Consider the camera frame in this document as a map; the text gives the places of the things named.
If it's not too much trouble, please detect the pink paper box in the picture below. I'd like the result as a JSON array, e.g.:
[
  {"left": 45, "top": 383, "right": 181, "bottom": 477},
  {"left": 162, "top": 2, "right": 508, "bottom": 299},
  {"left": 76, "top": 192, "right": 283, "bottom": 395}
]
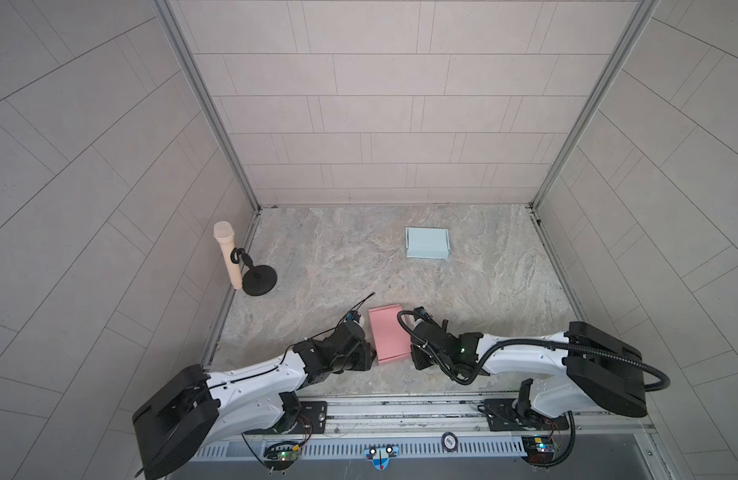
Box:
[{"left": 368, "top": 305, "right": 411, "bottom": 365}]

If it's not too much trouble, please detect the light blue paper box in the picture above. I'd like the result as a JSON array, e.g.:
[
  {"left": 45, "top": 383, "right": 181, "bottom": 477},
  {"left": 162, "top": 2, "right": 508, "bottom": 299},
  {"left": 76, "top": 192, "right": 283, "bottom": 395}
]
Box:
[{"left": 406, "top": 227, "right": 451, "bottom": 260}]

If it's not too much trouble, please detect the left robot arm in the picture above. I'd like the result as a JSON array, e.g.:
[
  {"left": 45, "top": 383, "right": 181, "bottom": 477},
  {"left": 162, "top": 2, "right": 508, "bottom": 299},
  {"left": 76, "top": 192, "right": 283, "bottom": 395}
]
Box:
[{"left": 132, "top": 322, "right": 376, "bottom": 479}]

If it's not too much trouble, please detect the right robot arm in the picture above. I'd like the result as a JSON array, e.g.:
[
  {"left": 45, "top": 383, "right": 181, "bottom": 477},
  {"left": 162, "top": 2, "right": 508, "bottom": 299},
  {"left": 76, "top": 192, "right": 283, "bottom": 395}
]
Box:
[{"left": 403, "top": 320, "right": 652, "bottom": 419}]

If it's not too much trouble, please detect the round black white badge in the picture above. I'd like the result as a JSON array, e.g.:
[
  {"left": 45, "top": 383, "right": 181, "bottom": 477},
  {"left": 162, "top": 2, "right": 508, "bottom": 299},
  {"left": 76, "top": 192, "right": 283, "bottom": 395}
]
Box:
[{"left": 441, "top": 432, "right": 459, "bottom": 453}]

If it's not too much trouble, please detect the blue sticker with eyes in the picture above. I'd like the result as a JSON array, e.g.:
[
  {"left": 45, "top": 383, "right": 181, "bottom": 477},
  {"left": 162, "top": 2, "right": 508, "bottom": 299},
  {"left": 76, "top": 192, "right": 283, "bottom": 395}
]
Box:
[{"left": 364, "top": 445, "right": 399, "bottom": 471}]

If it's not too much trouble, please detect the black round microphone stand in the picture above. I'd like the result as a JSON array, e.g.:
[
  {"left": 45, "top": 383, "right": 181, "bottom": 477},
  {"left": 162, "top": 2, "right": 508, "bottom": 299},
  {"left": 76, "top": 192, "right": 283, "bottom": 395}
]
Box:
[{"left": 229, "top": 247, "right": 278, "bottom": 297}]

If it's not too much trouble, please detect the left green circuit board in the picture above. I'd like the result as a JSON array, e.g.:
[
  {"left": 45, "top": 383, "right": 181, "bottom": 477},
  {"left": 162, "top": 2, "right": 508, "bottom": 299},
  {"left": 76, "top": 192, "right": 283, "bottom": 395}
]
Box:
[{"left": 264, "top": 441, "right": 302, "bottom": 464}]

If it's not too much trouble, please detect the green circuit board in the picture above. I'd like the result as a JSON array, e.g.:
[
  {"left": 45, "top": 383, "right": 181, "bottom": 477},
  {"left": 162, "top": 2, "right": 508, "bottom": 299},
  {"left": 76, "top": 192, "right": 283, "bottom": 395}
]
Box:
[
  {"left": 521, "top": 436, "right": 557, "bottom": 464},
  {"left": 264, "top": 441, "right": 302, "bottom": 464}
]

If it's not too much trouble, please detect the right green circuit board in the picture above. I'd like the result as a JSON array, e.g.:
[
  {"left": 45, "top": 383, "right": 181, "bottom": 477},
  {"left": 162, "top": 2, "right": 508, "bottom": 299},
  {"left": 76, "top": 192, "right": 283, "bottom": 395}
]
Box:
[{"left": 521, "top": 436, "right": 557, "bottom": 464}]

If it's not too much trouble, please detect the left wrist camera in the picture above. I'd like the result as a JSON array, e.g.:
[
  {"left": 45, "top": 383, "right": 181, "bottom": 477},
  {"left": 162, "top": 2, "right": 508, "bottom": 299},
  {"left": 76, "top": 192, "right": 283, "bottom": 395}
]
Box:
[{"left": 345, "top": 309, "right": 362, "bottom": 324}]

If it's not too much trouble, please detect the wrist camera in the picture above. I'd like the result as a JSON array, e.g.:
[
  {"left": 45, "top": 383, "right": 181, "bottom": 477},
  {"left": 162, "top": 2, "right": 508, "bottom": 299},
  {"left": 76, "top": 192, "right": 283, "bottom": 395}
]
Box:
[
  {"left": 413, "top": 307, "right": 432, "bottom": 322},
  {"left": 345, "top": 309, "right": 362, "bottom": 324}
]

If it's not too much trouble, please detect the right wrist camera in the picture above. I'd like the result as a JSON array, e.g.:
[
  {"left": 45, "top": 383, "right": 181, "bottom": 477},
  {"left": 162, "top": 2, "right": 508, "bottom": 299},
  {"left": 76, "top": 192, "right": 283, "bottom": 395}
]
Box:
[{"left": 413, "top": 307, "right": 432, "bottom": 322}]

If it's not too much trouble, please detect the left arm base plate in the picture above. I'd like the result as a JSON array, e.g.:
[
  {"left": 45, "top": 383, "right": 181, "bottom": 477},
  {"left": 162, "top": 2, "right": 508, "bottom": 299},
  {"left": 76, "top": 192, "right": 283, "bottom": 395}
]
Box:
[{"left": 248, "top": 401, "right": 328, "bottom": 435}]

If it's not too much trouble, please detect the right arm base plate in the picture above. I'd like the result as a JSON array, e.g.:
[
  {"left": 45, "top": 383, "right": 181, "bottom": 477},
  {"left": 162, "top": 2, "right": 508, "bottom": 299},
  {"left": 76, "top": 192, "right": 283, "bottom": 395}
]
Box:
[{"left": 478, "top": 399, "right": 569, "bottom": 432}]

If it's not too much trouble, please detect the aluminium mounting rail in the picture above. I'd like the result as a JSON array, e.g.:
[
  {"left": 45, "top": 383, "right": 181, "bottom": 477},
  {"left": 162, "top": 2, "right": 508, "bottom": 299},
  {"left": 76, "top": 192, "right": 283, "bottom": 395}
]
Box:
[{"left": 154, "top": 393, "right": 658, "bottom": 445}]

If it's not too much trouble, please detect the black corrugated cable conduit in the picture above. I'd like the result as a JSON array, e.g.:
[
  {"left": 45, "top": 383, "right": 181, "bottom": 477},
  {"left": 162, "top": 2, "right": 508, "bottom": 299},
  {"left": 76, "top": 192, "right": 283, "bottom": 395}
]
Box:
[{"left": 396, "top": 309, "right": 671, "bottom": 394}]

